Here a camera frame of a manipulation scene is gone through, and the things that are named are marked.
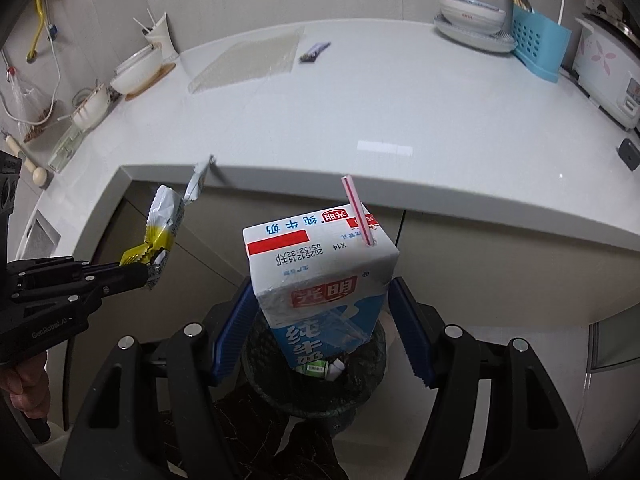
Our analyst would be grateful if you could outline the dark purple packet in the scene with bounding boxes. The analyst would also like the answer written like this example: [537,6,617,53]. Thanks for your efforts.
[299,42,332,64]

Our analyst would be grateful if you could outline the white paper cup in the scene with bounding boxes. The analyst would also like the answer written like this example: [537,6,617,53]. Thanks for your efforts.
[142,10,178,61]

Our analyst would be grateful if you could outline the yellow white snack wrapper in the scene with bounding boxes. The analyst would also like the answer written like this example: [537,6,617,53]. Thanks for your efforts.
[120,185,188,293]

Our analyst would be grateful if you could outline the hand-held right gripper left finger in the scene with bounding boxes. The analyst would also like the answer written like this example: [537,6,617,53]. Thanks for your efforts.
[60,280,256,480]

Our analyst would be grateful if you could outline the silver white sachet wrapper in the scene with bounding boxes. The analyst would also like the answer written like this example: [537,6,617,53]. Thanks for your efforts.
[184,155,217,204]

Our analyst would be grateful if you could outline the white floral rice cooker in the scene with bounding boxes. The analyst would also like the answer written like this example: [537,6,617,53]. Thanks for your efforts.
[572,12,640,131]

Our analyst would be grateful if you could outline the small white bowl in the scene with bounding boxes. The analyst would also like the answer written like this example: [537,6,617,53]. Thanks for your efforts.
[70,85,111,131]

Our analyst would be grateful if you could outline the light blue cutlery holder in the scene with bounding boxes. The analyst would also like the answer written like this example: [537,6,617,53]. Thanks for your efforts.
[511,4,572,83]

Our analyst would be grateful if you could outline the dark patterned trousers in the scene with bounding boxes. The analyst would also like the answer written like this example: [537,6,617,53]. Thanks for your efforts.
[165,395,351,480]

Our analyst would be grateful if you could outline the round wooden coaster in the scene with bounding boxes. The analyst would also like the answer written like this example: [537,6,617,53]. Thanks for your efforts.
[124,62,177,102]

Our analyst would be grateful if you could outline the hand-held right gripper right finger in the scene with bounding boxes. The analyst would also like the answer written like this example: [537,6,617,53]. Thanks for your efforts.
[387,277,588,480]

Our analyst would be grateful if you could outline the blue patterned white bowl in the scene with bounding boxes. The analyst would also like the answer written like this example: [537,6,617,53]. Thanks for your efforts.
[440,0,507,36]

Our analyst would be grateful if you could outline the black mesh trash bin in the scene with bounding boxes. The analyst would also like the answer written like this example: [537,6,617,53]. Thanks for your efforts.
[241,305,388,418]

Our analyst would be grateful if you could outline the person's left hand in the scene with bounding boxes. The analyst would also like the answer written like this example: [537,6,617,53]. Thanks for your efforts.
[0,350,51,417]

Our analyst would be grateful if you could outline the frosted glass panel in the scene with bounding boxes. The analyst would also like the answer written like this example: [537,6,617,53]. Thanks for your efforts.
[587,310,640,373]

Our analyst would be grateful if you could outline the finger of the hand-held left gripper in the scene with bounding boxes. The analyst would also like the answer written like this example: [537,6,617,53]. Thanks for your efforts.
[75,260,151,281]
[87,275,150,301]

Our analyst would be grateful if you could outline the clear plastic bag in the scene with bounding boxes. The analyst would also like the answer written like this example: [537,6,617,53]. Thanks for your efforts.
[7,67,53,143]

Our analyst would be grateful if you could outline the clear glass container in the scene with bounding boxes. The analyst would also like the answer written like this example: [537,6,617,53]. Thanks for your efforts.
[47,125,83,173]

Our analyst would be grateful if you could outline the large white bowl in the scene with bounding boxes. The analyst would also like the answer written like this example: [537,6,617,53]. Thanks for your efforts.
[110,45,163,95]

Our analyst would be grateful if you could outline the blue white milk carton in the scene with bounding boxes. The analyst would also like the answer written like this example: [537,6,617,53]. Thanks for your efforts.
[242,202,401,368]

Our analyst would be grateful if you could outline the red striped drinking straw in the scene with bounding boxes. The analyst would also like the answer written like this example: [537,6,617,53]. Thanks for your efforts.
[341,175,376,248]

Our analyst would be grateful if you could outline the clear plastic sheet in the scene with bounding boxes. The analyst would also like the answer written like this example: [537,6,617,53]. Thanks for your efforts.
[187,26,306,95]

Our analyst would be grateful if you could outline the blue patterned white plate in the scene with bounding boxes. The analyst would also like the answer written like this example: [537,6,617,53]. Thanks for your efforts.
[434,15,518,53]

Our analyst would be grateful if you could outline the small grey box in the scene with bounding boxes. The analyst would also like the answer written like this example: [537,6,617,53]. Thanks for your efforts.
[617,137,638,171]

